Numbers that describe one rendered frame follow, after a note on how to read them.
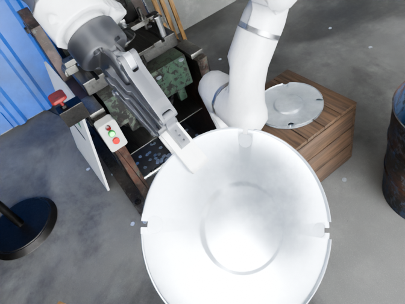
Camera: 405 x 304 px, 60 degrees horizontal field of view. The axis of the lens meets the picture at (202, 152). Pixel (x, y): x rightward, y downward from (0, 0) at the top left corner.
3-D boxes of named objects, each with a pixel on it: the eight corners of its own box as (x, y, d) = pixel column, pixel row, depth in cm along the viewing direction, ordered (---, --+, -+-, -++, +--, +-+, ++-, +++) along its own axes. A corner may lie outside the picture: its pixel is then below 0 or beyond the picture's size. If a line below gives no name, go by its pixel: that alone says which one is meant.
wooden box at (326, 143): (352, 157, 169) (357, 101, 145) (295, 203, 160) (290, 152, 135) (291, 120, 196) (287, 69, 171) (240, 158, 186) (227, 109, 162)
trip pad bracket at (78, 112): (104, 136, 143) (81, 99, 129) (83, 148, 141) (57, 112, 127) (99, 128, 147) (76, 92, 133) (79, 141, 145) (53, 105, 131)
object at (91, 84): (179, 44, 153) (175, 31, 149) (89, 96, 143) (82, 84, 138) (148, 26, 173) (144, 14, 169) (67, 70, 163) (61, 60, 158)
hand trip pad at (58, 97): (76, 111, 130) (65, 95, 125) (62, 119, 129) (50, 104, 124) (71, 103, 135) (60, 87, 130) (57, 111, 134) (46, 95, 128)
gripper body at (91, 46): (67, 60, 50) (108, 110, 51) (61, 30, 42) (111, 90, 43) (109, 33, 52) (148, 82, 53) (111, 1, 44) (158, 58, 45)
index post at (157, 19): (167, 35, 149) (160, 13, 142) (161, 38, 148) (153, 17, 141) (164, 32, 151) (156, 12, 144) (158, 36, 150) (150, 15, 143)
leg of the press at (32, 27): (163, 207, 177) (73, 54, 114) (144, 221, 175) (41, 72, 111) (99, 124, 239) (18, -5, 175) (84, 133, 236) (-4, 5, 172)
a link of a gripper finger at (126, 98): (104, 75, 47) (103, 78, 49) (156, 140, 49) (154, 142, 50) (127, 60, 49) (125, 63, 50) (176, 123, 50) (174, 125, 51)
